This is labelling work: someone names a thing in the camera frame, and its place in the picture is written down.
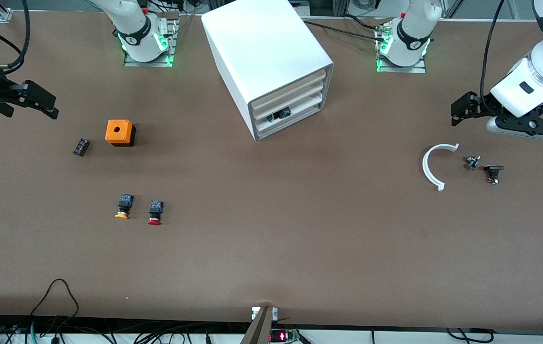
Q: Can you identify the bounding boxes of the black cable bundle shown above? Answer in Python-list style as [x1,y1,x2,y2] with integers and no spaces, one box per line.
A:
[0,313,253,344]

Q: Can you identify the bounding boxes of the orange button enclosure box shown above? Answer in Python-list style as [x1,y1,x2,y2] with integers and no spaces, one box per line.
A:
[105,119,137,147]

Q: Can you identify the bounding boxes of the red mushroom push button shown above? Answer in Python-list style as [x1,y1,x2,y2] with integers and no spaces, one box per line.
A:
[147,200,164,226]

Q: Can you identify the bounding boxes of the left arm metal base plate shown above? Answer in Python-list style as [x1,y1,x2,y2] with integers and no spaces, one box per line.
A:
[375,21,427,74]

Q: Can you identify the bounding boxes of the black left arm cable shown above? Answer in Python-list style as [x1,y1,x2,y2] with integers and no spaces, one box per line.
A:
[479,0,512,104]

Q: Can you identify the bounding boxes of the white drawer cabinet grey frame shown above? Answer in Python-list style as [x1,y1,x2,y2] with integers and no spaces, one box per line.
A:
[201,0,335,142]

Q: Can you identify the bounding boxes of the white half ring clamp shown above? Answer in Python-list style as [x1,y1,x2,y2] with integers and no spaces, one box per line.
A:
[422,143,460,192]

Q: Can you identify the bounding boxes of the small black switch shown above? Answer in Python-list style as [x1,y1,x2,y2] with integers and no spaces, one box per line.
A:
[483,164,505,185]

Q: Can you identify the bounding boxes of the yellow mushroom push button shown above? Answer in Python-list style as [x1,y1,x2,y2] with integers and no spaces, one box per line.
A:
[114,193,135,220]

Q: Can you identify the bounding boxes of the red lit electronics board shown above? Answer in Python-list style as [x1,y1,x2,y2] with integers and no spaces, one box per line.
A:
[269,328,301,344]

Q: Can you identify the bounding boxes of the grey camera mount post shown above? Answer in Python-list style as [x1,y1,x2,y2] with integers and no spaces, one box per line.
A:
[240,306,279,344]

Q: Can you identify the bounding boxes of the black looped cable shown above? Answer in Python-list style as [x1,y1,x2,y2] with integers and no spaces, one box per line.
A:
[30,278,80,331]

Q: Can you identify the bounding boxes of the black braided cable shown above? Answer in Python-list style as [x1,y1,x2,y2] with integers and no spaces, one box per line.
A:
[301,18,389,38]

